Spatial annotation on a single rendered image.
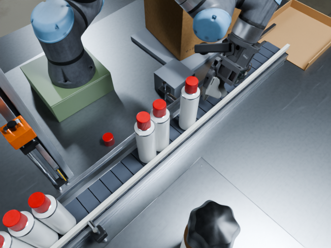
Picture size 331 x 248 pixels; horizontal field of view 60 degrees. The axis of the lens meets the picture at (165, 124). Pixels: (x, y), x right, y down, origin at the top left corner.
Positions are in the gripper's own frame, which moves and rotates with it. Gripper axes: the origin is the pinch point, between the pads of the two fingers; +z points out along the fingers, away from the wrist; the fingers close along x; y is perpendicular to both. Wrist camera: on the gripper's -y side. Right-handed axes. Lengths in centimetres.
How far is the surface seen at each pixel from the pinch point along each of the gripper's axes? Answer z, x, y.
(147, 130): 3.7, -26.3, 2.1
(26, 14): 73, 64, -216
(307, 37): -21, 59, 4
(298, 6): -28, 69, -8
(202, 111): 6.3, 2.7, 1.2
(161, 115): 0.3, -22.4, 2.0
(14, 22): 80, 52, -213
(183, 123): 7.5, -7.6, 1.7
